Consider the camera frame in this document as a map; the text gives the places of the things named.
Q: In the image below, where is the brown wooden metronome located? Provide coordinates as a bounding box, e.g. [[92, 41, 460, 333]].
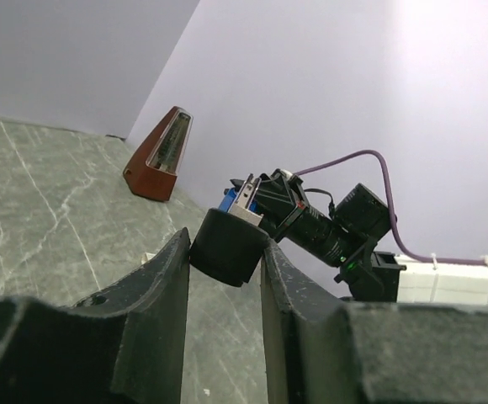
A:
[[123, 106, 193, 202]]

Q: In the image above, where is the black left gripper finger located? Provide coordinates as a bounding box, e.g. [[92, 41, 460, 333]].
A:
[[0, 229, 190, 403]]

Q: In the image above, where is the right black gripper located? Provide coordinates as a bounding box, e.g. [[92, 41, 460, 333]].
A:
[[254, 169, 488, 403]]

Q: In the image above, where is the blue black stapler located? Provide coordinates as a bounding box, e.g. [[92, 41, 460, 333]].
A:
[[189, 175, 269, 287]]

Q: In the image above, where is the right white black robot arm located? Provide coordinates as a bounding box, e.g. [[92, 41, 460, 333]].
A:
[[256, 170, 488, 403]]

